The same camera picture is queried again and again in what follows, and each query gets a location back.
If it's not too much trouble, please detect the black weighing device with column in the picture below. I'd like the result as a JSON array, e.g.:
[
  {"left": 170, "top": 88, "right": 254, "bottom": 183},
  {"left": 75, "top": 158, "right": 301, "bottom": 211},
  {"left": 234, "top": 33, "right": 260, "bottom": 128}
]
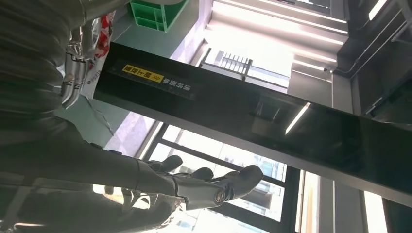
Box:
[{"left": 93, "top": 41, "right": 412, "bottom": 208}]

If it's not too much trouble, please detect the black yellow label sticker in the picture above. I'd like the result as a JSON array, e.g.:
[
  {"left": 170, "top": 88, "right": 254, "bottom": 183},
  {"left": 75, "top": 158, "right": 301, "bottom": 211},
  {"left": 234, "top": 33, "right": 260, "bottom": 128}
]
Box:
[{"left": 107, "top": 60, "right": 198, "bottom": 101}]

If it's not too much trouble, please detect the green plastic crate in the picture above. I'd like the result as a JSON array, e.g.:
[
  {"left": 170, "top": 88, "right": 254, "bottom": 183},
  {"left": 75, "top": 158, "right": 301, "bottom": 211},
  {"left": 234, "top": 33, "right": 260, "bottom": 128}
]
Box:
[{"left": 130, "top": 0, "right": 189, "bottom": 33}]

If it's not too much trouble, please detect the metal grille rack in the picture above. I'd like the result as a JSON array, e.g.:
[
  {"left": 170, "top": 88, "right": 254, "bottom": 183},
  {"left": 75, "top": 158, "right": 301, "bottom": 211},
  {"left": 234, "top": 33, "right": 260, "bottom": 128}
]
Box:
[{"left": 199, "top": 47, "right": 256, "bottom": 81}]

